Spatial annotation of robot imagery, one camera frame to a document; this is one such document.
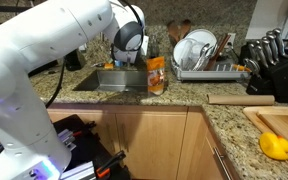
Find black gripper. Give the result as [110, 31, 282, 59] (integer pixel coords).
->
[123, 54, 140, 68]

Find stainless steel sink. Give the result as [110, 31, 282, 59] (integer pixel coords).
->
[72, 69, 149, 94]

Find dark slim bottle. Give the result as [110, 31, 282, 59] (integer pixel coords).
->
[149, 34, 161, 59]

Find orange food pouch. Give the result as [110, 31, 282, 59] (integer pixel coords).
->
[146, 55, 166, 97]

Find green head dish brush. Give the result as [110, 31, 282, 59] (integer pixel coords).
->
[90, 61, 105, 68]

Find white plate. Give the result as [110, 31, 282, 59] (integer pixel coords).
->
[172, 37, 198, 68]
[185, 28, 218, 51]

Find wooden spoon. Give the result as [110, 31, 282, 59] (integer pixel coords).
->
[179, 19, 192, 40]
[167, 20, 181, 46]

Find dark green wine bottle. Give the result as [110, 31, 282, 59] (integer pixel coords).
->
[64, 49, 82, 72]

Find clear plastic container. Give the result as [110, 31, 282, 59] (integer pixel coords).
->
[180, 39, 207, 69]

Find metal serving spoon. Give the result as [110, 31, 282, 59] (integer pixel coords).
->
[193, 43, 218, 72]

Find grey dish rack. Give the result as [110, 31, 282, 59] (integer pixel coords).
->
[170, 49, 252, 83]

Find black orange bar clamp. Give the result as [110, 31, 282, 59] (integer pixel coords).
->
[95, 149, 127, 179]
[71, 120, 97, 138]

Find wooden kitchen cabinet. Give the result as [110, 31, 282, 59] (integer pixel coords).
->
[47, 103, 242, 180]

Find brown wooden spatula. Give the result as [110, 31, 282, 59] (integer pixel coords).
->
[204, 33, 232, 72]

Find black robot cart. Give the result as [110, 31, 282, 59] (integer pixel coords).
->
[52, 114, 132, 180]

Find wooden rolling pin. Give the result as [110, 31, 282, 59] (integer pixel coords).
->
[206, 94, 276, 107]

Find steel scissors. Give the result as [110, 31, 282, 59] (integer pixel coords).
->
[243, 58, 262, 76]

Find large wooden cutting board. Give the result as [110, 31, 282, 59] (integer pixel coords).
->
[242, 106, 288, 177]

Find black knife block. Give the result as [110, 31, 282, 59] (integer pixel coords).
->
[238, 43, 288, 104]

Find small wooden cutting board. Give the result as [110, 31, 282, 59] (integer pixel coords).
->
[256, 110, 288, 161]

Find yellow rubber duck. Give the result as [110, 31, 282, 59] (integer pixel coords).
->
[259, 131, 288, 162]

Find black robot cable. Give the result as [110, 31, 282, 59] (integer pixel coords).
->
[44, 58, 67, 109]

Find metal cabinet handle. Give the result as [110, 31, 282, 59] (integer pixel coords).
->
[121, 123, 130, 154]
[213, 146, 233, 180]

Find aluminium extrusion rail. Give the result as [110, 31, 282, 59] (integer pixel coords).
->
[59, 161, 97, 180]
[57, 128, 78, 151]

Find white wall outlet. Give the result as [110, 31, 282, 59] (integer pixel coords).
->
[226, 32, 237, 48]

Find orange handled utensil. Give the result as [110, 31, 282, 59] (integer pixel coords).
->
[232, 63, 252, 73]

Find steel knife handle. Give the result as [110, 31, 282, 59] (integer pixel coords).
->
[247, 41, 257, 61]
[260, 36, 274, 66]
[266, 30, 281, 63]
[272, 28, 287, 59]
[253, 44, 268, 69]

